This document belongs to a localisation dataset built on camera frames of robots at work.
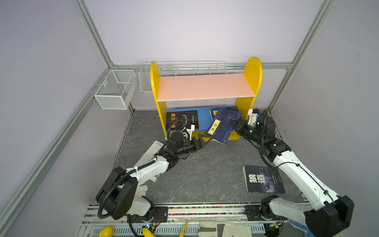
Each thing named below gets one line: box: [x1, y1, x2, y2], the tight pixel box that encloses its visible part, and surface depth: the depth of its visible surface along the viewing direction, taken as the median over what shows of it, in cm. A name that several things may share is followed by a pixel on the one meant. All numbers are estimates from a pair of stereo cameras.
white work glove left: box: [135, 180, 148, 198], surface depth 84 cm
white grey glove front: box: [197, 221, 253, 237], surface depth 71 cm
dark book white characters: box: [242, 165, 286, 194], surface depth 84 cm
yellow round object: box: [98, 225, 114, 237], surface depth 67 cm
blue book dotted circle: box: [204, 107, 242, 146], surface depth 78 cm
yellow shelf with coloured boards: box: [150, 56, 263, 141], surface depth 77 cm
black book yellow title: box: [165, 110, 200, 131], surface depth 96 cm
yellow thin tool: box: [178, 221, 189, 237], surface depth 68 cm
